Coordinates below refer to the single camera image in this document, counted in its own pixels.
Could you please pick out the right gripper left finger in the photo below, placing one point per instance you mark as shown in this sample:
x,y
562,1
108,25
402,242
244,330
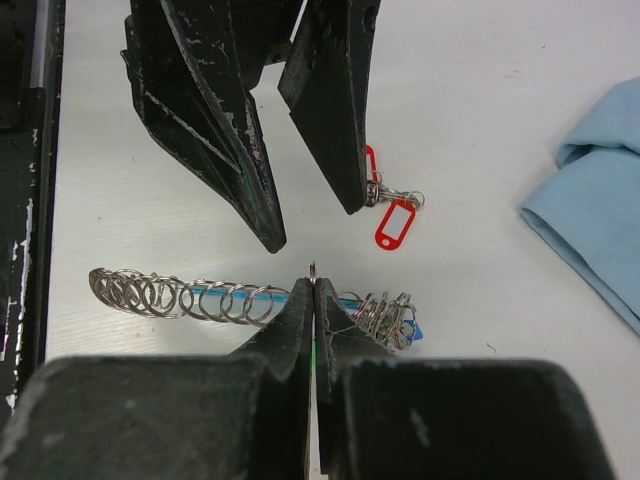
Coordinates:
x,y
244,415

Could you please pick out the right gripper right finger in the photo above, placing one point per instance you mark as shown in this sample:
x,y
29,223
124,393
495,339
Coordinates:
x,y
381,416

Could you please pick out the metal key organizer plate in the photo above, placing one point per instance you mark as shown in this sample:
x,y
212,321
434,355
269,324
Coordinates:
x,y
392,321

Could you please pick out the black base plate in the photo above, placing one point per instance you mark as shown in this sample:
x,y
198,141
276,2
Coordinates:
x,y
32,46

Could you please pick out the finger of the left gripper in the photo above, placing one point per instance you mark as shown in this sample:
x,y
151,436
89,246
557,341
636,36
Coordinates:
x,y
325,85
184,71

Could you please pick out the light blue cloth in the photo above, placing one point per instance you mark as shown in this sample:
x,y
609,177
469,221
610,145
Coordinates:
x,y
588,212

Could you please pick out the red tag key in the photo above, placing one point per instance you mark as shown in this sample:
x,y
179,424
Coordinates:
x,y
374,178
399,217

